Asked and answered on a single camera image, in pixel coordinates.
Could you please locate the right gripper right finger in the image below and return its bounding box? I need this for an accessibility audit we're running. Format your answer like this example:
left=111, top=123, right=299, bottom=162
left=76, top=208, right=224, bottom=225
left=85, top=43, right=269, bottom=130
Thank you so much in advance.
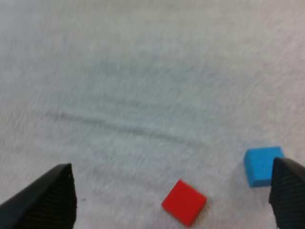
left=268, top=156, right=305, bottom=229

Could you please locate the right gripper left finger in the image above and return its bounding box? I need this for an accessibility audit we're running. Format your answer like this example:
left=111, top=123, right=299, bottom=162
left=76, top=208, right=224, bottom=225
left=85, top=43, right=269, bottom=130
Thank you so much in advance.
left=0, top=163, right=78, bottom=229

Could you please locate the blue cube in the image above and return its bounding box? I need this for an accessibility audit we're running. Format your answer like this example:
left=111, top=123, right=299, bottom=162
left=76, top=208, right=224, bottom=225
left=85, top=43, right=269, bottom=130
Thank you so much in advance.
left=244, top=146, right=285, bottom=188

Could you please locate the red cube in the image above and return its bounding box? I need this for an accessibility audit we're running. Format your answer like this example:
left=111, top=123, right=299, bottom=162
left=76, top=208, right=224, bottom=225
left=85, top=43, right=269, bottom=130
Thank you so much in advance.
left=161, top=179, right=208, bottom=227

